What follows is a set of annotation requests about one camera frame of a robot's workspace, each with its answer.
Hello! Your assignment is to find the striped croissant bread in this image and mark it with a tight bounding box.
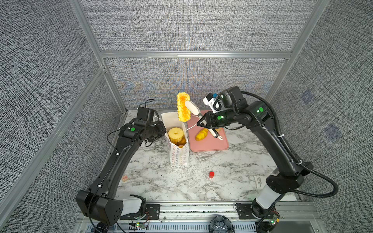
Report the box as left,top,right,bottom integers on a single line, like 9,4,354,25
177,92,191,122

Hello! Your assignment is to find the white paper label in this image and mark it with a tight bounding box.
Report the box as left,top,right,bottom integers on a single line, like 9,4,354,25
254,176,268,189

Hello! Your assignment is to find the small yellow bread roll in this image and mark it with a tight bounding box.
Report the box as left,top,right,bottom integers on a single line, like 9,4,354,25
195,128,209,141

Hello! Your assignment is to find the aluminium front rail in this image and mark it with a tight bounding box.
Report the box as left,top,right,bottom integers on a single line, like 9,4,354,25
116,200,321,222

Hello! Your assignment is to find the pink plastic tray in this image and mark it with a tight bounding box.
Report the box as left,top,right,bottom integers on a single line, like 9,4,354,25
187,114,229,152

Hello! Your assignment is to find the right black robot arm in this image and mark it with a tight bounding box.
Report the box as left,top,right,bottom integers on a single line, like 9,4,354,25
182,86,339,219

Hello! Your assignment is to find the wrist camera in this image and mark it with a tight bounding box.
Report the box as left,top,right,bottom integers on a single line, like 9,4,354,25
136,107,159,125
203,93,226,114

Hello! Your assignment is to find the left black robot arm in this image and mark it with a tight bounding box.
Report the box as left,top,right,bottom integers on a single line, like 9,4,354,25
76,120,166,226

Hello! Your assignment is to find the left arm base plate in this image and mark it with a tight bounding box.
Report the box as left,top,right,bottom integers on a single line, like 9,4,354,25
145,204,161,220

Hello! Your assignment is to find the black round fan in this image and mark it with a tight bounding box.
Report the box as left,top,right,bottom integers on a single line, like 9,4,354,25
208,215,235,233

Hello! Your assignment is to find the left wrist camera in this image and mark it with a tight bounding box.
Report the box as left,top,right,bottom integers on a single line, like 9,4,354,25
136,107,159,125

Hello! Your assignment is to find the white printed paper bag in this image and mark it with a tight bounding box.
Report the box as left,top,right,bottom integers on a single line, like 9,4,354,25
160,112,189,167

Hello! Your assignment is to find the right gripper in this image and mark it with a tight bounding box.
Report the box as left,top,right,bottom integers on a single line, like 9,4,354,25
197,109,239,128

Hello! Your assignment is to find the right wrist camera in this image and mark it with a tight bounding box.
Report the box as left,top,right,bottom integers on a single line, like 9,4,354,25
203,93,226,114

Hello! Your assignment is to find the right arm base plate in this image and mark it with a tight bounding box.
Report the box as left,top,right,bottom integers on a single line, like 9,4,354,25
235,203,256,220

